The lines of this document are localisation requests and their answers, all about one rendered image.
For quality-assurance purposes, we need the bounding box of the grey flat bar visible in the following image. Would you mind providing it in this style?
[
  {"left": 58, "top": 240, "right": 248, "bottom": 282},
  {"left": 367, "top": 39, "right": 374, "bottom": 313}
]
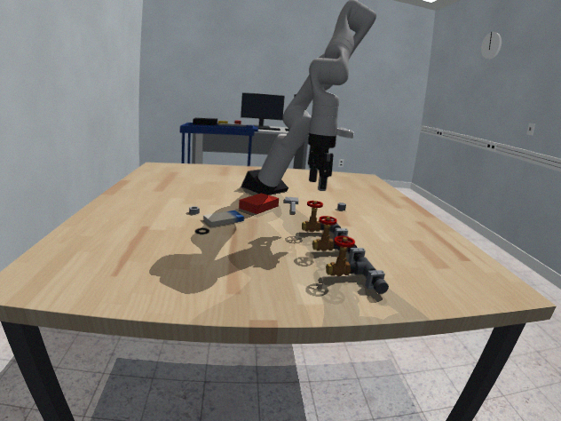
[{"left": 285, "top": 196, "right": 298, "bottom": 214}]

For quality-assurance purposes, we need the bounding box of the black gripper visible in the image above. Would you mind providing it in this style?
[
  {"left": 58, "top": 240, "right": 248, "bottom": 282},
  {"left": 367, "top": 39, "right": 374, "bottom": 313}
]
[{"left": 308, "top": 133, "right": 336, "bottom": 191}]

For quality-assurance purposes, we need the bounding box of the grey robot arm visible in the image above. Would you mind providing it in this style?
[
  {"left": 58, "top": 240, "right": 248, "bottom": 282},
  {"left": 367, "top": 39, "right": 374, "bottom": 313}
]
[{"left": 258, "top": 0, "right": 376, "bottom": 187}]

